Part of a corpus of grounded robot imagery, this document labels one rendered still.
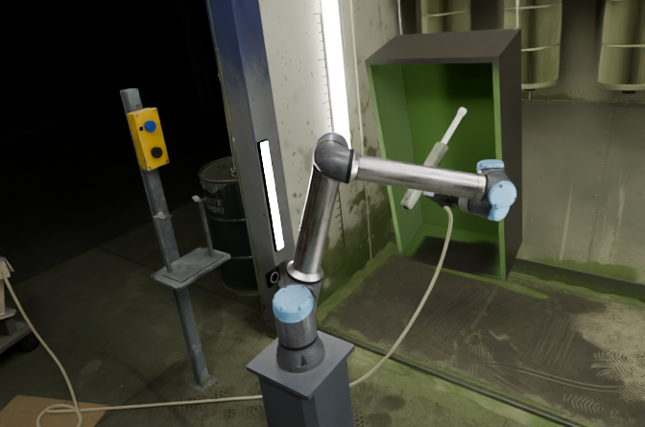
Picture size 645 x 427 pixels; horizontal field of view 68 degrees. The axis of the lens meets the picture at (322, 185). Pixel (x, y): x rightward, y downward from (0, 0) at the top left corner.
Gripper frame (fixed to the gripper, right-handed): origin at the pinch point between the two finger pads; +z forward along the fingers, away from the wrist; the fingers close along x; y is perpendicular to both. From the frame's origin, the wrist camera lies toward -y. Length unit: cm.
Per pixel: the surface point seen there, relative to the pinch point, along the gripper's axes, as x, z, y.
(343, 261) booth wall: -41, 104, 85
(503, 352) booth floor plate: -41, -6, 115
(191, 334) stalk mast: -115, 90, 0
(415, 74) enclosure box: 60, 49, 9
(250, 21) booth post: 33, 86, -66
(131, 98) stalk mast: -28, 88, -91
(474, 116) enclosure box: 54, 23, 35
